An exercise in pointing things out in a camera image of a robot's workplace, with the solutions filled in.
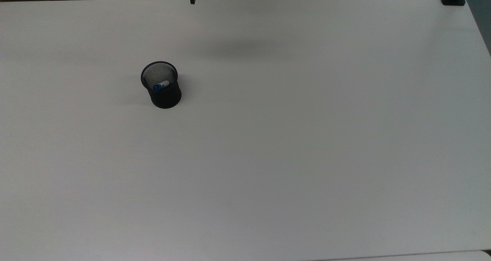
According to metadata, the black mesh pen cup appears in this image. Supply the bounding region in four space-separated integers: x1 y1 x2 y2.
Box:
140 61 182 109

